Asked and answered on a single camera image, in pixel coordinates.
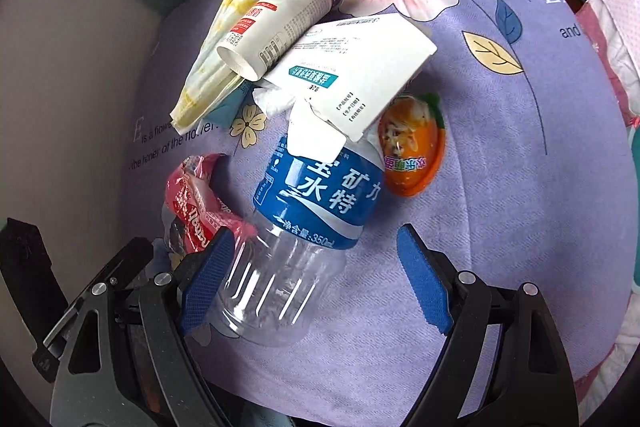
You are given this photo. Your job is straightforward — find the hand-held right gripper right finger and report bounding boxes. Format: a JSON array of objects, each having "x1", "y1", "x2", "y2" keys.
[{"x1": 396, "y1": 223, "x2": 581, "y2": 427}]

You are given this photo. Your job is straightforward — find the purple floral bedsheet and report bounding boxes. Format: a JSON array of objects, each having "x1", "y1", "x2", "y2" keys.
[{"x1": 120, "y1": 0, "x2": 636, "y2": 413}]

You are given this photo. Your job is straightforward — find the clear blue-label water bottle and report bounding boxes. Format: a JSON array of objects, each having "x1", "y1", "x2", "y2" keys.
[{"x1": 205, "y1": 132, "x2": 386, "y2": 348}]

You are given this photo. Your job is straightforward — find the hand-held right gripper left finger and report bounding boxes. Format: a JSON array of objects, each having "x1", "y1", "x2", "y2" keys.
[{"x1": 52, "y1": 227, "x2": 236, "y2": 427}]

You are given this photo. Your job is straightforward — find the light blue drink carton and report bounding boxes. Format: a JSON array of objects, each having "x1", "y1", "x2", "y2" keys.
[{"x1": 207, "y1": 82, "x2": 256, "y2": 128}]

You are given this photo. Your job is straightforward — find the yellow white paper napkin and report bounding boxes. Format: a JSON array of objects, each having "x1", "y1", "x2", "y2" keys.
[{"x1": 170, "y1": 0, "x2": 261, "y2": 132}]

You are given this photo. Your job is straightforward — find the white strawberry yogurt cup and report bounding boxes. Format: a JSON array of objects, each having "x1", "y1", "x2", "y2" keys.
[{"x1": 216, "y1": 0, "x2": 343, "y2": 82}]

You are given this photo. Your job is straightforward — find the white cardboard medicine box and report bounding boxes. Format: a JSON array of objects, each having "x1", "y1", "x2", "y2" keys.
[{"x1": 262, "y1": 13, "x2": 438, "y2": 162}]

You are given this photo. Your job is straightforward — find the orange carrot-shaped packet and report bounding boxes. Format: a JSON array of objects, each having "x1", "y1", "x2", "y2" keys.
[{"x1": 377, "y1": 92, "x2": 447, "y2": 198}]

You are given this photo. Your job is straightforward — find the white paper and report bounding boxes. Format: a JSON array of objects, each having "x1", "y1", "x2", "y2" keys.
[{"x1": 251, "y1": 84, "x2": 303, "y2": 118}]

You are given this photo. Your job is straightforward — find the pink snack wrapper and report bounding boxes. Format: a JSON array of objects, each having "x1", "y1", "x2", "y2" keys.
[{"x1": 164, "y1": 153, "x2": 258, "y2": 258}]

